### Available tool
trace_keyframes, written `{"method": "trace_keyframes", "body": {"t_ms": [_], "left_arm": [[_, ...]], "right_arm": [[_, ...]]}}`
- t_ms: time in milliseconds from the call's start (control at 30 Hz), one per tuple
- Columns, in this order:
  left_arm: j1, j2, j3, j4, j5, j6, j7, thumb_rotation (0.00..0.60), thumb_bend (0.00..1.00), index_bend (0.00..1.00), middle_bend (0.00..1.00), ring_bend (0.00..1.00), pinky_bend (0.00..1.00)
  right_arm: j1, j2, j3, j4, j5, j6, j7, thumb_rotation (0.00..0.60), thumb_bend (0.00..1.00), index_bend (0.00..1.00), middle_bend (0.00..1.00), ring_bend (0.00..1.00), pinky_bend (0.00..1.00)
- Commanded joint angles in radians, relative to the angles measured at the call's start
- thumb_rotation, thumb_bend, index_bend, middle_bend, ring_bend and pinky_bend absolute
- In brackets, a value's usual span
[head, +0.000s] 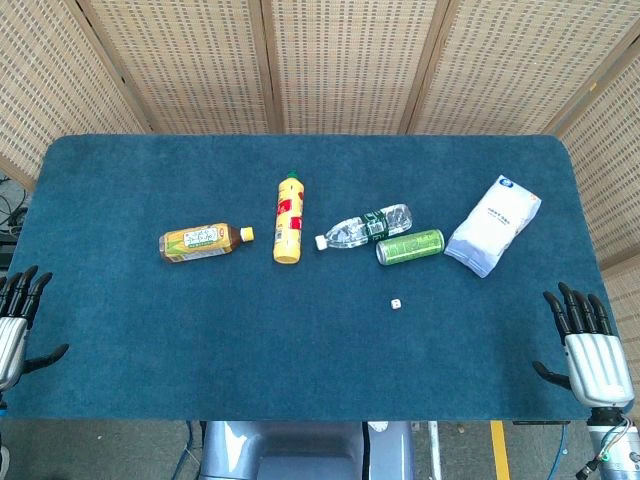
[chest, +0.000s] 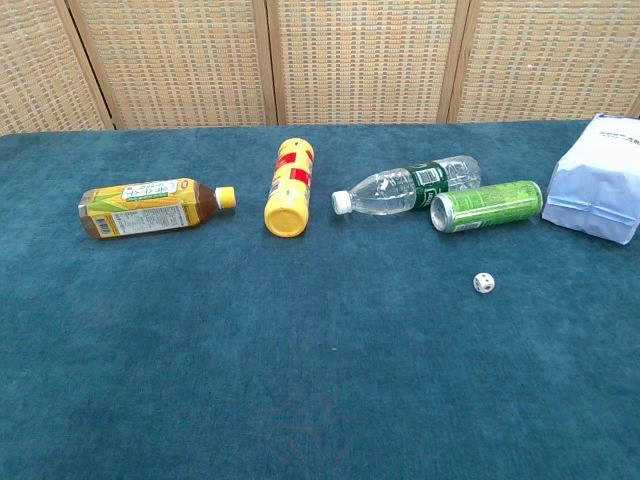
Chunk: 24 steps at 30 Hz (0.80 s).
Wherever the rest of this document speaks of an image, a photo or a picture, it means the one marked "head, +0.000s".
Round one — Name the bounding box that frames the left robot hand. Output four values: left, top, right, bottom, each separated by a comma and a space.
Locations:
0, 265, 70, 393

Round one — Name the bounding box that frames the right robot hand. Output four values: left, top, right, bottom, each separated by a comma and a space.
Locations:
531, 282, 636, 410

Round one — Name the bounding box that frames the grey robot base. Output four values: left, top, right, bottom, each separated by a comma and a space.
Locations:
198, 420, 417, 480

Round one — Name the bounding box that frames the white snack bag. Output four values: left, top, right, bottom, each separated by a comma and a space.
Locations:
443, 174, 543, 279

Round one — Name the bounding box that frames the brown tea bottle yellow cap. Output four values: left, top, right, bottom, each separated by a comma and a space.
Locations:
158, 222, 256, 265

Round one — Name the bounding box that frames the green drink can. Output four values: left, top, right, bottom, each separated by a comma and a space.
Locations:
375, 229, 446, 267

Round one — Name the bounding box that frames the clear water bottle green label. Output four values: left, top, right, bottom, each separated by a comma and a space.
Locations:
314, 202, 415, 251

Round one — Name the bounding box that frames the blue table cloth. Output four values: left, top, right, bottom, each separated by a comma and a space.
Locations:
2, 133, 604, 423

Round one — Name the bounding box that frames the yellow bottle red label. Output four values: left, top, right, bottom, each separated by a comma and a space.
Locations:
272, 170, 306, 265

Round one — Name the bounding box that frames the black cables bundle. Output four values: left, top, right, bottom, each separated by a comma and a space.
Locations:
0, 172, 31, 269

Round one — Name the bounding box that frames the blue cable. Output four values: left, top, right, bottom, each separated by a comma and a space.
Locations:
180, 421, 201, 480

